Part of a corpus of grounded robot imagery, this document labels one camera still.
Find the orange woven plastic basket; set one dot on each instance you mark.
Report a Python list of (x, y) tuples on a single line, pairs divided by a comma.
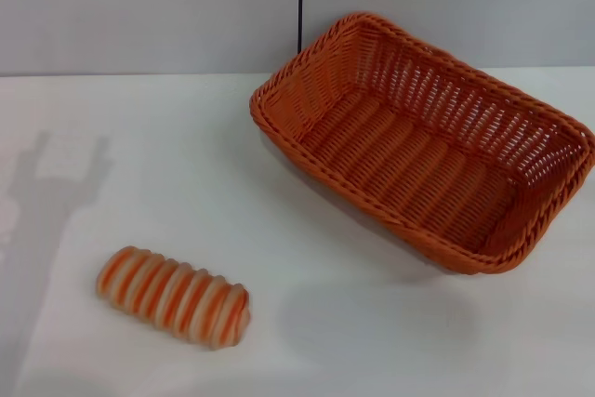
[(395, 150)]

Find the orange white striped bread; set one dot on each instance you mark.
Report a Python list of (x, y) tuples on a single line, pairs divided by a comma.
[(172, 297)]

